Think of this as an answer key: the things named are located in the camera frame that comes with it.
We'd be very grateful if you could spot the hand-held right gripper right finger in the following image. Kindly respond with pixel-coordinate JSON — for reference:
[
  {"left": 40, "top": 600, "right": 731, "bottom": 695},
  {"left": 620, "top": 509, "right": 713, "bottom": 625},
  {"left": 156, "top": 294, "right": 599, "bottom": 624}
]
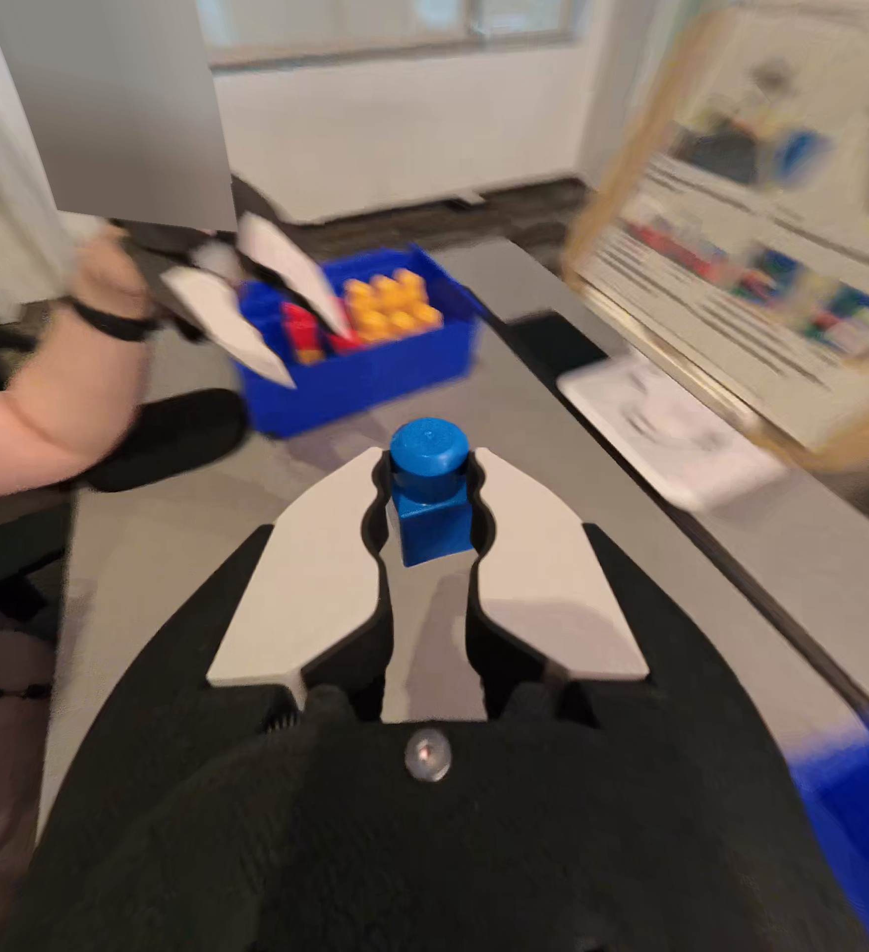
[{"left": 466, "top": 446, "right": 651, "bottom": 699}]

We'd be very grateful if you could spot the person's left hand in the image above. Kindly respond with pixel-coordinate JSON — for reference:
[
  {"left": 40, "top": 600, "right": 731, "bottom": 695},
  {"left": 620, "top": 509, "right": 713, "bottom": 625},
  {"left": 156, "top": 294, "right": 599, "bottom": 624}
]
[{"left": 73, "top": 227, "right": 156, "bottom": 321}]

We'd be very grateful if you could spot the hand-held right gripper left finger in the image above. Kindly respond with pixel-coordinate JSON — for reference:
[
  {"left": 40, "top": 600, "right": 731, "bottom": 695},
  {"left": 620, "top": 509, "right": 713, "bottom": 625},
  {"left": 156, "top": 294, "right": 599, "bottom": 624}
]
[{"left": 205, "top": 446, "right": 395, "bottom": 706}]

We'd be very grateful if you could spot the blue mega block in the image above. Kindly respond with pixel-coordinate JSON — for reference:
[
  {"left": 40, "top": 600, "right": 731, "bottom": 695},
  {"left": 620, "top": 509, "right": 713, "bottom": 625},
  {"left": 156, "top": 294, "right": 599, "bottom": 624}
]
[{"left": 388, "top": 416, "right": 477, "bottom": 568}]

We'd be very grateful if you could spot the instruction sheet board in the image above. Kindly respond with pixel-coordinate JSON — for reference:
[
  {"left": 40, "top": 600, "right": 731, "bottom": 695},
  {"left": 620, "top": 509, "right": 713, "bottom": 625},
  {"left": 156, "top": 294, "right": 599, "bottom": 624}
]
[{"left": 561, "top": 0, "right": 869, "bottom": 473}]

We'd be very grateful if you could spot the black wristband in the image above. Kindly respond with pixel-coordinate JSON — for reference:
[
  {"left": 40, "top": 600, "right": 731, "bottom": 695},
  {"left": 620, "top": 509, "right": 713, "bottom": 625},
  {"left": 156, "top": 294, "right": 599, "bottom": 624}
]
[{"left": 66, "top": 296, "right": 160, "bottom": 343}]

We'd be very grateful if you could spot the blue plastic bin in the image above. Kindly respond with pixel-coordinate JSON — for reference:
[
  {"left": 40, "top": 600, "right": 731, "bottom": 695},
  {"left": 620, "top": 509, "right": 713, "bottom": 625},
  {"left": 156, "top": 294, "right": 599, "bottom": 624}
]
[
  {"left": 787, "top": 710, "right": 869, "bottom": 952},
  {"left": 232, "top": 244, "right": 483, "bottom": 440}
]

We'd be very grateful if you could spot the person's left forearm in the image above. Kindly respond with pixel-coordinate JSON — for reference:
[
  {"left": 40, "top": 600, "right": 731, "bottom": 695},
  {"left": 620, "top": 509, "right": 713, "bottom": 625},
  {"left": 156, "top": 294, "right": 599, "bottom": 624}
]
[{"left": 0, "top": 312, "right": 153, "bottom": 507}]

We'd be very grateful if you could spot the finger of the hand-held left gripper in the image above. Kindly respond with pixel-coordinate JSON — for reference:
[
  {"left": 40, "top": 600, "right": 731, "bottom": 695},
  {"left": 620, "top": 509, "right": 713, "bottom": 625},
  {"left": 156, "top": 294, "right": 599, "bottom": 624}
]
[
  {"left": 237, "top": 212, "right": 355, "bottom": 339},
  {"left": 161, "top": 266, "right": 299, "bottom": 389}
]

